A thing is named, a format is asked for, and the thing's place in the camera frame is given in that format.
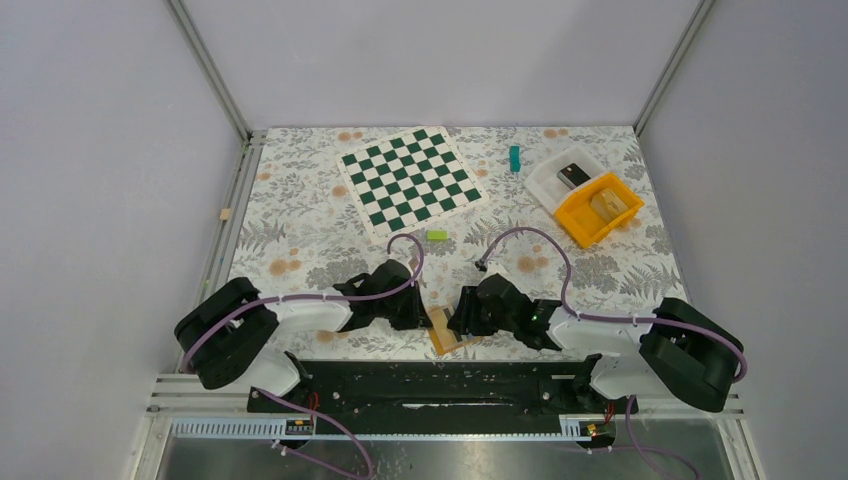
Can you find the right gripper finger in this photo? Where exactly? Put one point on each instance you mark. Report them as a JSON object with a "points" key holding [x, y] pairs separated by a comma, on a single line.
{"points": [[464, 313], [479, 327]]}

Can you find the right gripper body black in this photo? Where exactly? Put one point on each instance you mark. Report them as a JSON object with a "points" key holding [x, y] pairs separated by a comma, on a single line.
{"points": [[481, 311]]}

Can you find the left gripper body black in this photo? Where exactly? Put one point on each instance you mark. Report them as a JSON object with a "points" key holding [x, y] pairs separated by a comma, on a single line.
{"points": [[401, 306]]}

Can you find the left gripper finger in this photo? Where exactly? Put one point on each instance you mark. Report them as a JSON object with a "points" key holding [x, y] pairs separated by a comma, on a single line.
{"points": [[416, 305], [411, 322]]}

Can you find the orange leather card holder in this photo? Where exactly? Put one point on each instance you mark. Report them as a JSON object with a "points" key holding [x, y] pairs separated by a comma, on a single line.
{"points": [[464, 340]]}

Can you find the gold cards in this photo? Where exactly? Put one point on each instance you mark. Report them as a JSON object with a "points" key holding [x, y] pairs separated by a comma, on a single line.
{"points": [[608, 205]]}

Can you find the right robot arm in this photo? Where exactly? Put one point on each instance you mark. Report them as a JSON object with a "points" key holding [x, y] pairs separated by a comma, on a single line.
{"points": [[675, 351]]}

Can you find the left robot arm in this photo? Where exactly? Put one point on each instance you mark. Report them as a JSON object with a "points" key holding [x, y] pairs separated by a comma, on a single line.
{"points": [[228, 338]]}

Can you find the black card in white bin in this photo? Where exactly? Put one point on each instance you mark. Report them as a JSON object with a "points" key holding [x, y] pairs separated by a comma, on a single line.
{"points": [[573, 176]]}

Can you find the lime green block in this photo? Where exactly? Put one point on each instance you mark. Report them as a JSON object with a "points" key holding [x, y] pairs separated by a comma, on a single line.
{"points": [[437, 235]]}

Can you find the floral tablecloth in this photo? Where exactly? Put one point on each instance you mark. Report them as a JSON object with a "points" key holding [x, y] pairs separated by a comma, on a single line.
{"points": [[301, 231]]}

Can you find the green white chessboard mat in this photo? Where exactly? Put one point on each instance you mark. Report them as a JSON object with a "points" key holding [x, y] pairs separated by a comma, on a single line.
{"points": [[408, 180]]}

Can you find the orange plastic bin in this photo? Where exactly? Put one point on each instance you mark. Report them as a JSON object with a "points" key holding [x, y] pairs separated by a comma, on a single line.
{"points": [[592, 211]]}

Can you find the white plastic bin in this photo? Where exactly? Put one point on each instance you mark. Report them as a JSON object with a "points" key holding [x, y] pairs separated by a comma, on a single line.
{"points": [[551, 182]]}

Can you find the teal block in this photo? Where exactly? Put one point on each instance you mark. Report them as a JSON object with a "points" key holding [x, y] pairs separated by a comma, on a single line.
{"points": [[514, 159]]}

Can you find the aluminium rail front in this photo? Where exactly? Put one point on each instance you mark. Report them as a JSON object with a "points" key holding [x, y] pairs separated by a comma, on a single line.
{"points": [[234, 412]]}

